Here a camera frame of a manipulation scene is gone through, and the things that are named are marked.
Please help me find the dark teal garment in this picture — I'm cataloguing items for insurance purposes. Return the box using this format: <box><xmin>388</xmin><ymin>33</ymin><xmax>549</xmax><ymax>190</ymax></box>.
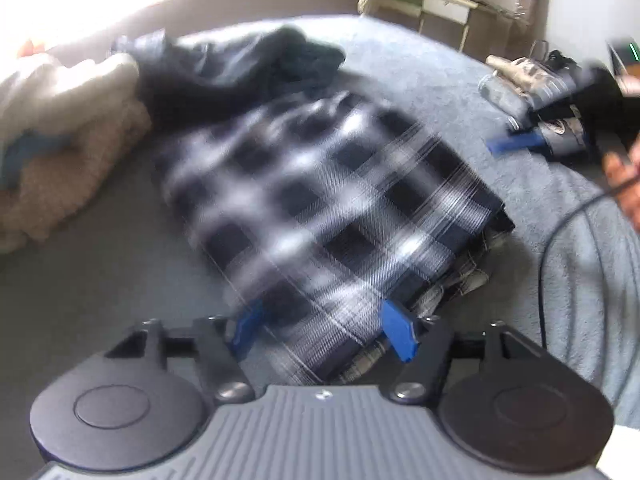
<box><xmin>270</xmin><ymin>27</ymin><xmax>348</xmax><ymax>91</ymax></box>

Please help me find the beige folded garment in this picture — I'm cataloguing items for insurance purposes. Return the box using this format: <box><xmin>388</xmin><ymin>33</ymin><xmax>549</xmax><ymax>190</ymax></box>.
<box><xmin>485</xmin><ymin>55</ymin><xmax>556</xmax><ymax>86</ymax></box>

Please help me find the light blue cloth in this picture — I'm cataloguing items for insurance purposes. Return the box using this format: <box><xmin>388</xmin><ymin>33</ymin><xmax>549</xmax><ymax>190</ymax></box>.
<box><xmin>0</xmin><ymin>132</ymin><xmax>76</xmax><ymax>186</ymax></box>

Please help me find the beige houndstooth fuzzy garment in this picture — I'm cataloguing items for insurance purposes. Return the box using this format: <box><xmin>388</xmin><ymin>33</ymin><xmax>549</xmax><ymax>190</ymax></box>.
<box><xmin>0</xmin><ymin>105</ymin><xmax>153</xmax><ymax>251</ymax></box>

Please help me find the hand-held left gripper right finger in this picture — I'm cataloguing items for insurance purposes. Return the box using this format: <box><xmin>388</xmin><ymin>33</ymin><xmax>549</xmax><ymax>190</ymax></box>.
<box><xmin>381</xmin><ymin>300</ymin><xmax>548</xmax><ymax>406</ymax></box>

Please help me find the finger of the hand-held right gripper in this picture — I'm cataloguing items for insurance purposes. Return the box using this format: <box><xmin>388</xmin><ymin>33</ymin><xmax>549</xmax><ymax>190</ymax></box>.
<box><xmin>486</xmin><ymin>127</ymin><xmax>548</xmax><ymax>155</ymax></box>

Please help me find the cream fleece garment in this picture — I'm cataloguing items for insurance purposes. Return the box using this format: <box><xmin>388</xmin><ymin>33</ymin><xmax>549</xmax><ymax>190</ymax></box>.
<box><xmin>0</xmin><ymin>52</ymin><xmax>141</xmax><ymax>146</ymax></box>

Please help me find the grey folded garment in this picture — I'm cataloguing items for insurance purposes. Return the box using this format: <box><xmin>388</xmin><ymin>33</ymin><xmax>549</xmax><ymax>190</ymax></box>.
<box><xmin>477</xmin><ymin>72</ymin><xmax>531</xmax><ymax>116</ymax></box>

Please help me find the dark printed garment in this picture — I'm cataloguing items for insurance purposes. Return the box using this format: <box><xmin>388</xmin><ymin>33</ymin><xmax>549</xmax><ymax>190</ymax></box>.
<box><xmin>507</xmin><ymin>105</ymin><xmax>591</xmax><ymax>161</ymax></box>

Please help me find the bed with grey sheet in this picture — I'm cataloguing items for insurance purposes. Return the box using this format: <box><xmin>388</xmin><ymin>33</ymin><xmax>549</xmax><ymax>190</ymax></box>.
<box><xmin>0</xmin><ymin>12</ymin><xmax>640</xmax><ymax>461</ymax></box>

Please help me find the cream wooden desk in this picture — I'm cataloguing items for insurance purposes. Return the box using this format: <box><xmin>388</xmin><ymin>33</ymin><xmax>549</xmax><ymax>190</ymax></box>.
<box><xmin>360</xmin><ymin>0</ymin><xmax>531</xmax><ymax>53</ymax></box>

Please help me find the dark grey garment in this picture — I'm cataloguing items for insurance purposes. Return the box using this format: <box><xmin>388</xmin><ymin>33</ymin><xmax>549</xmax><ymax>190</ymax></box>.
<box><xmin>112</xmin><ymin>25</ymin><xmax>311</xmax><ymax>131</ymax></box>

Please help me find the person's right hand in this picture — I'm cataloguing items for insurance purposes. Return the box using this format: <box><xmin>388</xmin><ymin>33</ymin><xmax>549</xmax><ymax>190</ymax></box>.
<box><xmin>601</xmin><ymin>132</ymin><xmax>640</xmax><ymax>233</ymax></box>

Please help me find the black cable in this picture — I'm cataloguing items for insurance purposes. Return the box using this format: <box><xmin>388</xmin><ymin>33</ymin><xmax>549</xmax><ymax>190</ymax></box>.
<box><xmin>537</xmin><ymin>175</ymin><xmax>640</xmax><ymax>348</ymax></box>

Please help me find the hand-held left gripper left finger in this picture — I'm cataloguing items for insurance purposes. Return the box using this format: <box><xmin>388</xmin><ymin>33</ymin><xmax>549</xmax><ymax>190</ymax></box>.
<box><xmin>105</xmin><ymin>302</ymin><xmax>266</xmax><ymax>406</ymax></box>

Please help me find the black white plaid shirt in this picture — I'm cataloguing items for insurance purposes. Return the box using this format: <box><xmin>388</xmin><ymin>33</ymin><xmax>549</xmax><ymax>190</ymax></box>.
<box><xmin>150</xmin><ymin>90</ymin><xmax>516</xmax><ymax>386</ymax></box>

